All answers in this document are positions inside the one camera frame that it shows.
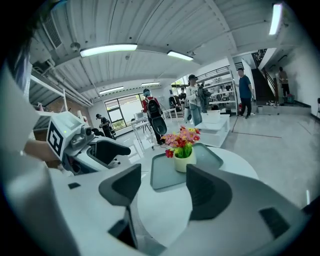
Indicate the white storage box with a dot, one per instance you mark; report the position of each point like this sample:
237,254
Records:
211,116

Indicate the small white bin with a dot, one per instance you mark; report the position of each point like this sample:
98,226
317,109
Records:
260,109

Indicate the large window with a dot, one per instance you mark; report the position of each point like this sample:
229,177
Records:
122,112

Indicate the black backpack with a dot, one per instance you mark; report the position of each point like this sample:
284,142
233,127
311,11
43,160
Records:
153,108

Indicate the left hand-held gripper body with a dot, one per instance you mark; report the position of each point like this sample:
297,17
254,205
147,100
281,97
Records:
62,130

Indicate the black staircase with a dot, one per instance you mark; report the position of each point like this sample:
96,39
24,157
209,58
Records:
262,82

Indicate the grey rectangular tray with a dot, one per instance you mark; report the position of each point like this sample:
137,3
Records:
165,172

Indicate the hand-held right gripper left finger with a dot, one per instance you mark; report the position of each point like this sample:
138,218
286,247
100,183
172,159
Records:
122,187

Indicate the white metal shelf rack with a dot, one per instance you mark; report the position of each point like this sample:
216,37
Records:
222,95

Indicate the ceiling air conditioner vent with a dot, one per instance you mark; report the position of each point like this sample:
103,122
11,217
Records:
53,31

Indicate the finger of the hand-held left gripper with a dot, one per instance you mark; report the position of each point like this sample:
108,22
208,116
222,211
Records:
111,150
92,163

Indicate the potted flower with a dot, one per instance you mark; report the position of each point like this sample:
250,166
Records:
183,152

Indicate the white desk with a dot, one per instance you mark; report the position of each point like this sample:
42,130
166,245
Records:
140,125

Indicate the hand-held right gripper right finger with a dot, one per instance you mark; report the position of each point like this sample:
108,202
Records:
207,195

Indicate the long ceiling light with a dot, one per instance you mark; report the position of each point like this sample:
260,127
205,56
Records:
180,55
150,84
108,49
275,18
111,90

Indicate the person's left forearm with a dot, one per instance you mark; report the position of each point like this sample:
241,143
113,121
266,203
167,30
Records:
40,150

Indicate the white low cabinet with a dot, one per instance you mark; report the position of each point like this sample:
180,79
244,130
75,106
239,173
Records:
217,132

